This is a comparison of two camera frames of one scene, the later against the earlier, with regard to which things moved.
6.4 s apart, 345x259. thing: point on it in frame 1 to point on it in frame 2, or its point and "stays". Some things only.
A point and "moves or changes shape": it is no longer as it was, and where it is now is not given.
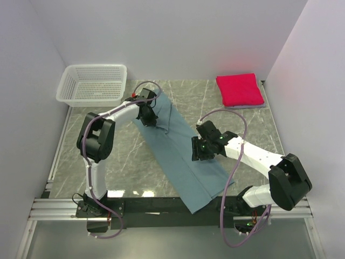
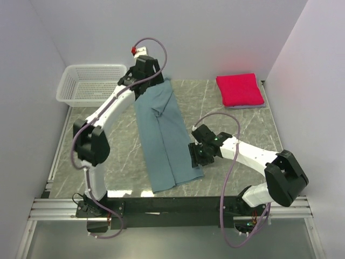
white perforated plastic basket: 92,85 stays
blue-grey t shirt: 196,182 moves or changes shape
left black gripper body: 150,118 to 156,80
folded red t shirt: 240,89 stays
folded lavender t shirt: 259,106 stays
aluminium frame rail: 64,209 stays
